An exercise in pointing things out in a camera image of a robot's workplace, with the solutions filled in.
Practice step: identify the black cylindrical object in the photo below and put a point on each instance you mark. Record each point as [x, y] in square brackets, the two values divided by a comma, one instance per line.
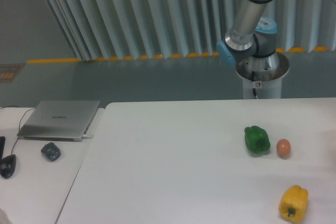
[2, 145]

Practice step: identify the silver closed laptop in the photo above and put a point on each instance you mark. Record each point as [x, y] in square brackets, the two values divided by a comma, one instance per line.
[59, 120]

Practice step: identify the black computer mouse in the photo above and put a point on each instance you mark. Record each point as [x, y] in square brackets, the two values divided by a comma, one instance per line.
[8, 166]

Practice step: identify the yellow bell pepper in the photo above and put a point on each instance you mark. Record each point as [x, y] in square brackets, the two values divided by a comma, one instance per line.
[293, 204]

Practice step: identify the brown egg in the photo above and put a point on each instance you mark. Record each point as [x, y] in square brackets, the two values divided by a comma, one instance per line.
[283, 147]

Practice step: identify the green bell pepper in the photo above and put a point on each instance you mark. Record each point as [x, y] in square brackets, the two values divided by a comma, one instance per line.
[256, 139]

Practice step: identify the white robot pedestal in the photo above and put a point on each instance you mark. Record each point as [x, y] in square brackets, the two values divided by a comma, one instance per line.
[262, 77]

